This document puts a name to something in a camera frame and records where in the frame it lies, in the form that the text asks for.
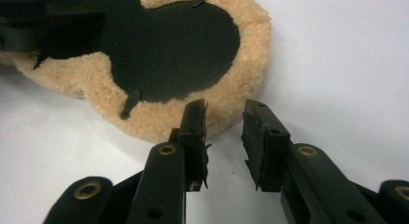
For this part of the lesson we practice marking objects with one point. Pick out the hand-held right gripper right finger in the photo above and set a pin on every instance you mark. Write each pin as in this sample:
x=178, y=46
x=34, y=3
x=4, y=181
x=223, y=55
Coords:
x=305, y=185

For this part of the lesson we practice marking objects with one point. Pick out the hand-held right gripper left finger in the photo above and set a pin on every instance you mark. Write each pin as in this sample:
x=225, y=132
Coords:
x=167, y=182

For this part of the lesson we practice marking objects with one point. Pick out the tan fleece black-lined earmuff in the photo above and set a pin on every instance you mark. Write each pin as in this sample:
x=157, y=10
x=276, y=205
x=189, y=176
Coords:
x=173, y=50

